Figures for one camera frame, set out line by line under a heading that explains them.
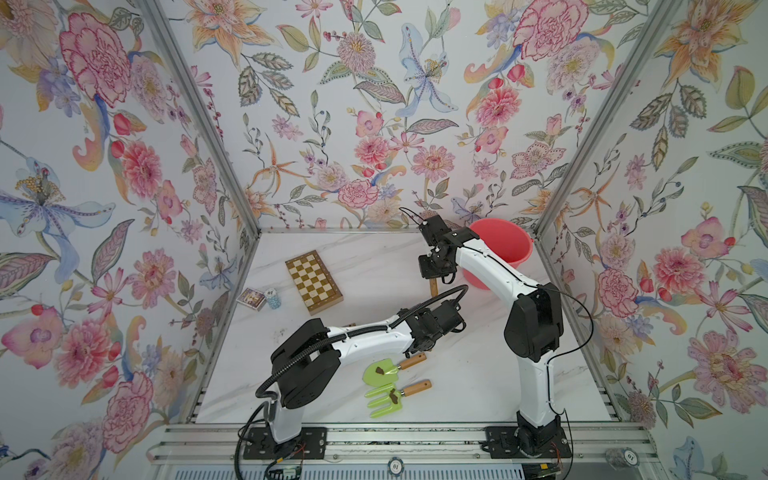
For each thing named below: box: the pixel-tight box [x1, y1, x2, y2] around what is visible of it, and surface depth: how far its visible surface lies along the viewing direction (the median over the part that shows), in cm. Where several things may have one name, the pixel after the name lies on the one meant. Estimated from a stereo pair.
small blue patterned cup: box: [264, 288, 282, 310], surface depth 97 cm
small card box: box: [236, 287, 267, 312], surface depth 101 cm
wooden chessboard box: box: [284, 250, 344, 316], surface depth 103 cm
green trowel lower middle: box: [362, 354, 427, 388], surface depth 88 cm
